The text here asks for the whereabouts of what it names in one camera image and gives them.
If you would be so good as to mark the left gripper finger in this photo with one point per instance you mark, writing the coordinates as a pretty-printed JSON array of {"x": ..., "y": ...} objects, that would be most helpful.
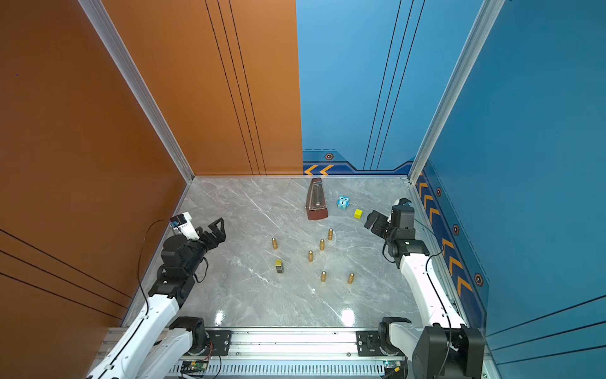
[
  {"x": 217, "y": 227},
  {"x": 214, "y": 239}
]

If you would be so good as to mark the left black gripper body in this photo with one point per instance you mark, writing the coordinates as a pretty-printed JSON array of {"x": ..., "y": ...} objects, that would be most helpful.
[{"x": 200, "y": 244}]

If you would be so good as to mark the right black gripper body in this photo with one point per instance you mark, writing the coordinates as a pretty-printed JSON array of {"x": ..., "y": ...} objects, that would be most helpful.
[{"x": 388, "y": 234}]

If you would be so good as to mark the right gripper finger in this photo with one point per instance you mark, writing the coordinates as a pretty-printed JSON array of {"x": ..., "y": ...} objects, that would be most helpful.
[
  {"x": 376, "y": 227},
  {"x": 378, "y": 218}
]

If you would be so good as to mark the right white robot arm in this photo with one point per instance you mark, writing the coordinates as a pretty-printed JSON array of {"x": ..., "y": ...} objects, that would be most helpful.
[{"x": 445, "y": 347}]

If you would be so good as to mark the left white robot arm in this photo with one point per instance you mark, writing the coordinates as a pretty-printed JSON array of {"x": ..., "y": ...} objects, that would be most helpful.
[{"x": 158, "y": 338}]

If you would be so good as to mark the yellow green cube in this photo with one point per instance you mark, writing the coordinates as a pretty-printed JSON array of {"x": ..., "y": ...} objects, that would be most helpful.
[{"x": 358, "y": 213}]

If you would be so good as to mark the blue owl toy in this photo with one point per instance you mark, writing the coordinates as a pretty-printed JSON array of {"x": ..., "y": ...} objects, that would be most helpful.
[{"x": 343, "y": 202}]

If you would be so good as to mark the dark red metronome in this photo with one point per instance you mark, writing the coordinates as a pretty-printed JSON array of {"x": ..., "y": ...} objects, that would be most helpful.
[{"x": 316, "y": 205}]

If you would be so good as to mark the left green circuit board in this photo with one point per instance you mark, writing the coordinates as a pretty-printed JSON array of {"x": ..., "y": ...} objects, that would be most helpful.
[{"x": 193, "y": 367}]

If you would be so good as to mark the green circuit board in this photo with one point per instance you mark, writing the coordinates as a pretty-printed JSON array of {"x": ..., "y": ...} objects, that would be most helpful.
[
  {"x": 193, "y": 367},
  {"x": 400, "y": 370}
]

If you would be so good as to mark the right green circuit board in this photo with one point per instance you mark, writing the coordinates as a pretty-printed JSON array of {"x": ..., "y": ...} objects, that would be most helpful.
[{"x": 400, "y": 370}]

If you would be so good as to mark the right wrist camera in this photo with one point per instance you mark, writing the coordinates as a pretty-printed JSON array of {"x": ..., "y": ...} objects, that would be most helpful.
[{"x": 402, "y": 214}]

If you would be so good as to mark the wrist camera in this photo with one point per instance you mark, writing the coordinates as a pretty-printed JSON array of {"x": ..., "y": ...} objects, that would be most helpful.
[
  {"x": 402, "y": 214},
  {"x": 182, "y": 223}
]

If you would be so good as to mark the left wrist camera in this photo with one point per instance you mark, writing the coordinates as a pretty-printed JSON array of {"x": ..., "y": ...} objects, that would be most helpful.
[{"x": 182, "y": 223}]

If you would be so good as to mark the left black mount plate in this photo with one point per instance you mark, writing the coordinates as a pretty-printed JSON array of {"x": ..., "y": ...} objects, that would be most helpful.
[{"x": 219, "y": 342}]

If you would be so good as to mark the black mount plate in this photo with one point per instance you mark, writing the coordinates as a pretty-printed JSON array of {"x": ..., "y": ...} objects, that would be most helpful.
[
  {"x": 368, "y": 343},
  {"x": 219, "y": 342}
]

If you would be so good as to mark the right black mount plate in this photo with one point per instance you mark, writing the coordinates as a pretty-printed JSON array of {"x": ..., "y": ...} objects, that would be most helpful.
[{"x": 368, "y": 343}]

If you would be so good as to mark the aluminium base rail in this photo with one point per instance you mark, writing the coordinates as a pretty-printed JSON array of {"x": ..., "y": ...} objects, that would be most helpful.
[{"x": 312, "y": 343}]

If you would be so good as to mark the right aluminium corner post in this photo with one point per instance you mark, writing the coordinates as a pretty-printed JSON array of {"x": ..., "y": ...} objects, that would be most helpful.
[{"x": 482, "y": 26}]

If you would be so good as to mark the aluminium corner post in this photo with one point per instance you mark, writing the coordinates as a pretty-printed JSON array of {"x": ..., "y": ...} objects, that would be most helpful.
[
  {"x": 482, "y": 26},
  {"x": 100, "y": 19}
]

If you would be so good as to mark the left aluminium corner post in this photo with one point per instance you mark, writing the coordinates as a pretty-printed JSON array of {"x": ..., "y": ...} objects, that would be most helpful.
[{"x": 100, "y": 19}]

